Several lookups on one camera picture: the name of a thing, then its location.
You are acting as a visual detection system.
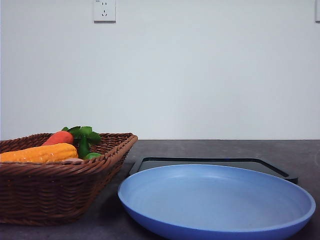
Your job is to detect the blue plate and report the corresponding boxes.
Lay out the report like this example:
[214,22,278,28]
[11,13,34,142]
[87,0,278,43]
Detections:
[118,164,316,240]

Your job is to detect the brown egg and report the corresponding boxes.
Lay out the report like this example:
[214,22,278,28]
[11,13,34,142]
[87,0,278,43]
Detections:
[62,158,84,165]

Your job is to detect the brown wicker basket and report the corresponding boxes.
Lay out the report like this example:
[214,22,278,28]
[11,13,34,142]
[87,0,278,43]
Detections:
[0,132,138,227]

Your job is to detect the green toy pepper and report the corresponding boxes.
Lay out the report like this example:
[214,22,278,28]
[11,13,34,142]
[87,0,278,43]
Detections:
[86,152,102,160]

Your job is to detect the green carrot leaves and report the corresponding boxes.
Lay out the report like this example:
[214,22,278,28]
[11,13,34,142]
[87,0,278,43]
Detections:
[62,126,102,157]

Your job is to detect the orange toy carrot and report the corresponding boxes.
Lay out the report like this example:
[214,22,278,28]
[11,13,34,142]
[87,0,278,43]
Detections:
[42,131,74,146]

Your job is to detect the black tray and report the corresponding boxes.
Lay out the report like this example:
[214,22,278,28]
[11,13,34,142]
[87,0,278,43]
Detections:
[129,157,299,185]

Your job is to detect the yellow toy corn cob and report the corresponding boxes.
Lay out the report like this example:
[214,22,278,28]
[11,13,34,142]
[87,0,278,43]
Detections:
[0,143,79,163]

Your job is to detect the white wall socket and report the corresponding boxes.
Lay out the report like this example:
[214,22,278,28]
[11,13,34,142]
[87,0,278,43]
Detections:
[93,0,117,24]

